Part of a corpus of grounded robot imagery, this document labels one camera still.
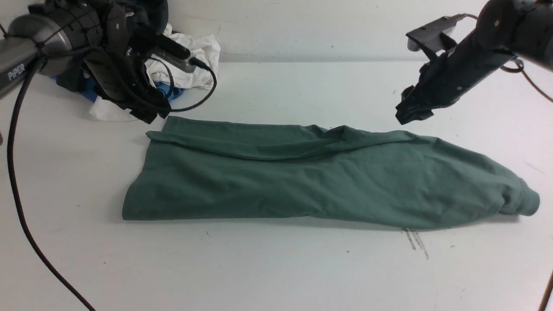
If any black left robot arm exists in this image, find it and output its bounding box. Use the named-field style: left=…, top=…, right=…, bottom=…
left=1, top=0, right=171, bottom=124

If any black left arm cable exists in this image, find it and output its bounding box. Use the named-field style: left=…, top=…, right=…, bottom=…
left=6, top=56, right=95, bottom=311

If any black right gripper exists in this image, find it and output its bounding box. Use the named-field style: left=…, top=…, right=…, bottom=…
left=395, top=33, right=514, bottom=125

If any blue crumpled garment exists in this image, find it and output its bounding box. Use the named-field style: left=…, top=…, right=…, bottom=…
left=50, top=76, right=185, bottom=103

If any white crumpled garment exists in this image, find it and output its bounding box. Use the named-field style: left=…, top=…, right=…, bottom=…
left=84, top=25, right=216, bottom=124

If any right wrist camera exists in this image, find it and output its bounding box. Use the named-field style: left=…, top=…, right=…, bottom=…
left=406, top=14, right=467, bottom=61

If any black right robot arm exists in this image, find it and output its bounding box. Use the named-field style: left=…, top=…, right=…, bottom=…
left=395, top=0, right=553, bottom=124

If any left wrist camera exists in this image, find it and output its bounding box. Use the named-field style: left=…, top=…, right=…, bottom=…
left=129, top=26, right=210, bottom=73

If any black right camera cable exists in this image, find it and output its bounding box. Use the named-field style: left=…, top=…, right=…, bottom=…
left=458, top=13, right=553, bottom=104

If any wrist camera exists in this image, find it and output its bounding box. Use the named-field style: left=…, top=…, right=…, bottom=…
left=129, top=26, right=210, bottom=73
left=406, top=14, right=467, bottom=61

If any green long-sleeve top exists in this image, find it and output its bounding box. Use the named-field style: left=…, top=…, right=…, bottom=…
left=122, top=116, right=540, bottom=230

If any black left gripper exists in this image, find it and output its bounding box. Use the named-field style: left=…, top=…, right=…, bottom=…
left=83, top=4, right=171, bottom=124

